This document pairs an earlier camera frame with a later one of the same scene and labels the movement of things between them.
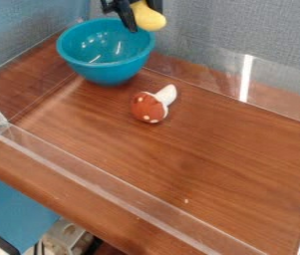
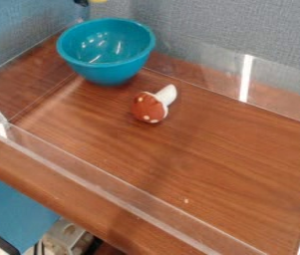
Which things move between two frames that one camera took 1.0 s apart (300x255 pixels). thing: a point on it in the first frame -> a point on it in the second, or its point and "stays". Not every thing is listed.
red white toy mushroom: x=151 y=106 stays
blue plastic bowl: x=107 y=54 stays
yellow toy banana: x=151 y=19 -> x=99 y=1
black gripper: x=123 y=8 -> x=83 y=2
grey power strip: x=67 y=239 stays
